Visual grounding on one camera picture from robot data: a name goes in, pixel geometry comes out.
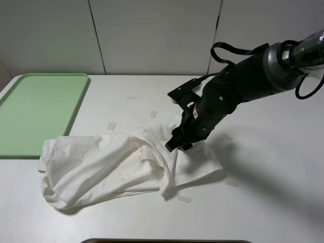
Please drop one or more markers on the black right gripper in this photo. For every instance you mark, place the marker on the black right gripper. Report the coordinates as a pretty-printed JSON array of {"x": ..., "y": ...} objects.
[{"x": 196, "y": 125}]

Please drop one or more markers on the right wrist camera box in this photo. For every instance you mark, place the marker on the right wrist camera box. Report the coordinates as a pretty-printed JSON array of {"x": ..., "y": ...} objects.
[{"x": 186, "y": 93}]

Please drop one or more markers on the white short sleeve shirt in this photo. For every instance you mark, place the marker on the white short sleeve shirt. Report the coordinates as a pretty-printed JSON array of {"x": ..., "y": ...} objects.
[{"x": 80, "y": 171}]

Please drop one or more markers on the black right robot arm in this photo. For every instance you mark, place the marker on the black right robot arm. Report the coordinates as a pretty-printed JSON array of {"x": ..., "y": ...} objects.
[{"x": 267, "y": 70}]

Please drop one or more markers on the clear tape piece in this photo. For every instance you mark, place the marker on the clear tape piece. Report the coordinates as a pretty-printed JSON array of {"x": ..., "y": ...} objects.
[
  {"x": 227, "y": 136},
  {"x": 111, "y": 126},
  {"x": 153, "y": 114},
  {"x": 232, "y": 183},
  {"x": 184, "y": 199}
]

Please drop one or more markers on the green plastic tray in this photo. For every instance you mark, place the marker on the green plastic tray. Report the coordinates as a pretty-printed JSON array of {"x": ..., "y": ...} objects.
[{"x": 39, "y": 107}]

